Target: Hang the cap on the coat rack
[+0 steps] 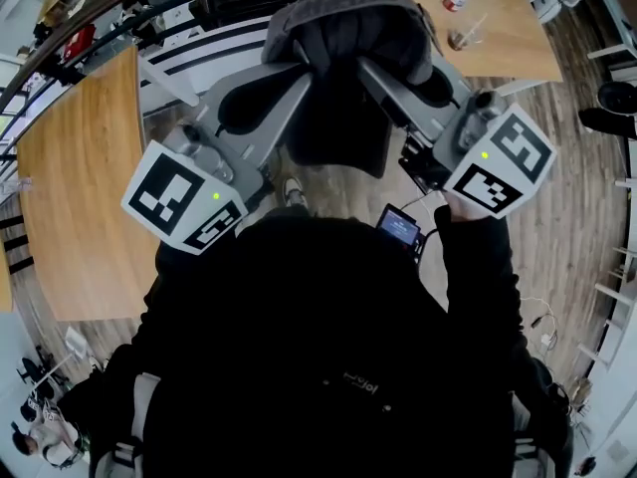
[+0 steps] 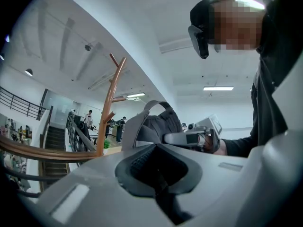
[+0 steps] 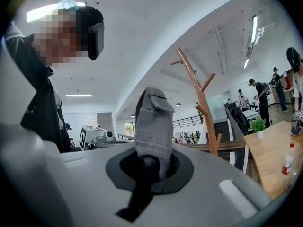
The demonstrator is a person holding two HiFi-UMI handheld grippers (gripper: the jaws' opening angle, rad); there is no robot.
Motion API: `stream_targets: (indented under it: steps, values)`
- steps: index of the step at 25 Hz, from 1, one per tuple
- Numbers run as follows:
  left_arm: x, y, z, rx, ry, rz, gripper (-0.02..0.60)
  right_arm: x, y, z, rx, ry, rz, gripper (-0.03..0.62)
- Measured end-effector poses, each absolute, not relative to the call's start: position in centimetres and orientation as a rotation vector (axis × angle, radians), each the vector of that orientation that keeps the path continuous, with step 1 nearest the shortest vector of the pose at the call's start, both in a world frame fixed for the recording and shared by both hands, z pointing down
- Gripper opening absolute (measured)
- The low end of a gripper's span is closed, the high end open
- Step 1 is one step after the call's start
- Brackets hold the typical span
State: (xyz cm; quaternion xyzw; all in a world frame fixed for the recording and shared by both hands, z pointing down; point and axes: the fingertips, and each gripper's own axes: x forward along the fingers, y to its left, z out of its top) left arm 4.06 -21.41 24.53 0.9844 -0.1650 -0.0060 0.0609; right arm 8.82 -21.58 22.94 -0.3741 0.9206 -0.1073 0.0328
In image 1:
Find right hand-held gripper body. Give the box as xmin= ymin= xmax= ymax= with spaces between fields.
xmin=356 ymin=57 xmax=557 ymax=219

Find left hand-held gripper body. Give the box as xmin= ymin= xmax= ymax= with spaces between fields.
xmin=120 ymin=65 xmax=315 ymax=256

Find grey garment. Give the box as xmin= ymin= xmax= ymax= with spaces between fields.
xmin=261 ymin=0 xmax=439 ymax=179

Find person's left forearm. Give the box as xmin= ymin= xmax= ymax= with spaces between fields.
xmin=141 ymin=216 xmax=250 ymax=323

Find person's right forearm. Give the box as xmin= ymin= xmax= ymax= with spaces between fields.
xmin=432 ymin=191 xmax=524 ymax=348

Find person's shoe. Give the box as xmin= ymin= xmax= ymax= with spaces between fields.
xmin=281 ymin=175 xmax=309 ymax=211

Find clear glass cup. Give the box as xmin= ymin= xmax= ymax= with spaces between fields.
xmin=446 ymin=15 xmax=490 ymax=52

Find white ledge black stripes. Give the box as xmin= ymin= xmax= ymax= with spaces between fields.
xmin=137 ymin=17 xmax=281 ymax=115

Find small black display device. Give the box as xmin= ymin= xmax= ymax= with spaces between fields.
xmin=374 ymin=203 xmax=427 ymax=258

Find wooden table white legs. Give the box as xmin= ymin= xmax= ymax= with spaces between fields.
xmin=382 ymin=0 xmax=564 ymax=97

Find black office chair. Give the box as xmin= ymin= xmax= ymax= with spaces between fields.
xmin=578 ymin=81 xmax=637 ymax=139

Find large wooden table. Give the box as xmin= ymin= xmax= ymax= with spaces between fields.
xmin=16 ymin=45 xmax=161 ymax=324

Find red box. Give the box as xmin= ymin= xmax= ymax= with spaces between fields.
xmin=64 ymin=25 xmax=97 ymax=60

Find white chair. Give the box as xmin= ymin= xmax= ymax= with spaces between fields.
xmin=586 ymin=0 xmax=637 ymax=72

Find black railing wooden handrail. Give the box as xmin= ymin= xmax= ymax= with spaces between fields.
xmin=0 ymin=0 xmax=310 ymax=115

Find person's black sweatshirt torso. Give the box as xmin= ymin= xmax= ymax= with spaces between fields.
xmin=59 ymin=204 xmax=573 ymax=478

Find clear acrylic sign holder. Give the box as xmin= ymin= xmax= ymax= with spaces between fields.
xmin=0 ymin=176 xmax=34 ymax=194

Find white small floor box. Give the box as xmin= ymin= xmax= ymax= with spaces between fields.
xmin=64 ymin=326 xmax=89 ymax=360

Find white curved counter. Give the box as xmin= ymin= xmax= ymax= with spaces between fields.
xmin=576 ymin=176 xmax=637 ymax=478

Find wooden table black legs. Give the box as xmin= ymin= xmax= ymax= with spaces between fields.
xmin=0 ymin=251 xmax=14 ymax=314

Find black device cable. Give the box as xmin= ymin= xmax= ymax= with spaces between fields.
xmin=416 ymin=225 xmax=440 ymax=269

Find white floor cable with charger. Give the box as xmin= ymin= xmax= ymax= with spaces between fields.
xmin=520 ymin=295 xmax=559 ymax=354

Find grey harness strap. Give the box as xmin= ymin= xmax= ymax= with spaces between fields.
xmin=512 ymin=395 xmax=549 ymax=478
xmin=94 ymin=370 xmax=161 ymax=478

